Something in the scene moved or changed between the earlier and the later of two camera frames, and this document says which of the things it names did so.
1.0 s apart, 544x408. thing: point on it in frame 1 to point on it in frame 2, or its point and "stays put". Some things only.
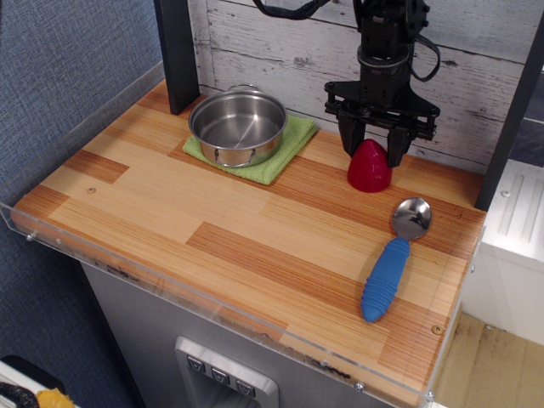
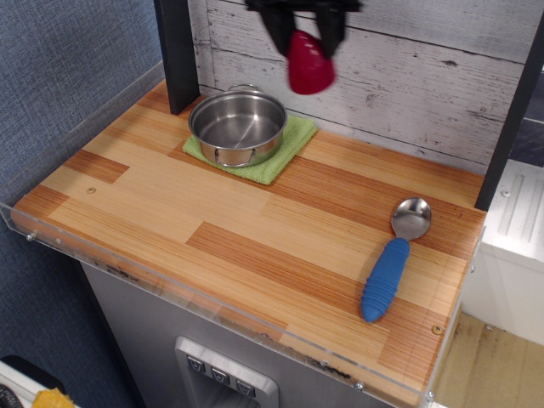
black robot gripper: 381,104 to 280,20
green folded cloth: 298,132 stays put
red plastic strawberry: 369,168 to 310,70
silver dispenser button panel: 210,379 stays put
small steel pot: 242,127 stays put
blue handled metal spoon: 410,218 stays put
